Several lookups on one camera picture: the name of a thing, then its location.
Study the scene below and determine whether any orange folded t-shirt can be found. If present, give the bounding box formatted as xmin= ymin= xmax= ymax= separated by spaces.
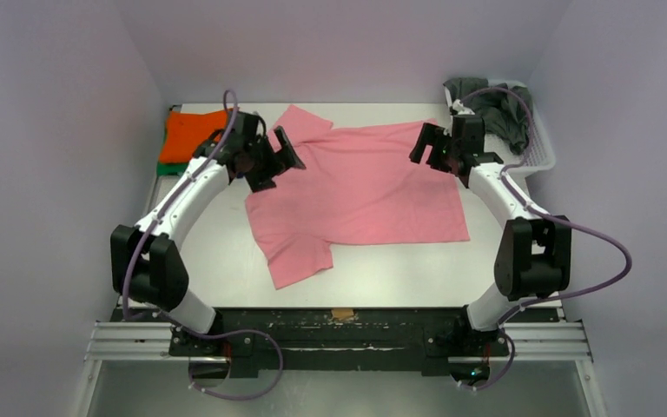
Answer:
xmin=158 ymin=110 xmax=227 ymax=164

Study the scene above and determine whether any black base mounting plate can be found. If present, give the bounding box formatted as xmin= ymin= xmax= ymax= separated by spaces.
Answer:
xmin=109 ymin=307 xmax=560 ymax=381

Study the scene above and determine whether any green folded t-shirt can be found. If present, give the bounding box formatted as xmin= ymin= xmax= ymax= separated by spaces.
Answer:
xmin=155 ymin=123 xmax=196 ymax=177

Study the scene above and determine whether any aluminium frame rail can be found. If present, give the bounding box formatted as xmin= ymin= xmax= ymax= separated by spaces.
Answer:
xmin=84 ymin=322 xmax=592 ymax=362

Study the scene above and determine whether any white plastic basket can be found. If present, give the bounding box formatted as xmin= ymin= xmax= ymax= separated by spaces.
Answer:
xmin=443 ymin=79 xmax=556 ymax=176

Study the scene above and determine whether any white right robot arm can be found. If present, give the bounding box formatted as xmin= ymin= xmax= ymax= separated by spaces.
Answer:
xmin=409 ymin=114 xmax=571 ymax=354

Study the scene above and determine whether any dark grey crumpled t-shirt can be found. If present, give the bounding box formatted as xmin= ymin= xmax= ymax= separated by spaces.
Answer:
xmin=443 ymin=76 xmax=532 ymax=155

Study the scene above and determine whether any brown tape piece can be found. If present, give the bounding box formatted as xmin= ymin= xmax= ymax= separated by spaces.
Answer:
xmin=331 ymin=308 xmax=356 ymax=322

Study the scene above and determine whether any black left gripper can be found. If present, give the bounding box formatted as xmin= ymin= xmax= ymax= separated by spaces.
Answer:
xmin=244 ymin=127 xmax=304 ymax=192

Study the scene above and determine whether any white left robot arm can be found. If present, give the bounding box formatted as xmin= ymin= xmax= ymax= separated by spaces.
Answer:
xmin=109 ymin=110 xmax=305 ymax=355

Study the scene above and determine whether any pink t-shirt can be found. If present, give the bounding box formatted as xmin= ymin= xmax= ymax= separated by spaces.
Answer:
xmin=246 ymin=105 xmax=469 ymax=289

